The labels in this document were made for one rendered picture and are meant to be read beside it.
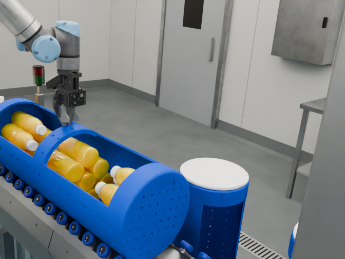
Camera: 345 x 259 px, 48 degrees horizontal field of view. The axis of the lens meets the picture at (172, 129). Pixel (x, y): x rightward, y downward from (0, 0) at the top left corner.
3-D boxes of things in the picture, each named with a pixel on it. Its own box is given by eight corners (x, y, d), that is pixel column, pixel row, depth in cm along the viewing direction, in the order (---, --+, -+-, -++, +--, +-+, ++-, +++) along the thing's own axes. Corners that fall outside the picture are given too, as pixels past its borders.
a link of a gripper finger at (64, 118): (66, 134, 131) (65, 108, 128) (56, 129, 134) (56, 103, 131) (74, 132, 133) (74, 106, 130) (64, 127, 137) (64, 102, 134)
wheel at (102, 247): (110, 246, 113) (114, 247, 115) (100, 239, 116) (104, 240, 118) (102, 260, 112) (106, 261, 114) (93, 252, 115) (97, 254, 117)
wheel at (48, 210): (55, 204, 132) (59, 206, 133) (48, 199, 135) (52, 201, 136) (48, 216, 131) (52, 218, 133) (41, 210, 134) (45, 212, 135)
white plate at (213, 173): (167, 172, 151) (166, 175, 151) (231, 195, 138) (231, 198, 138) (200, 152, 173) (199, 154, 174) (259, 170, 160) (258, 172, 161)
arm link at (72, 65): (51, 55, 126) (73, 53, 132) (52, 69, 128) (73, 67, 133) (64, 59, 121) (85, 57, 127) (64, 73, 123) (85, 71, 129)
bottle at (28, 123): (14, 129, 164) (36, 141, 152) (6, 115, 159) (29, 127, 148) (28, 120, 167) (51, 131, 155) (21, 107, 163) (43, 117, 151)
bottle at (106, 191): (130, 225, 104) (89, 198, 116) (146, 227, 110) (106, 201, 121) (140, 201, 104) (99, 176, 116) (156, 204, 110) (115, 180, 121)
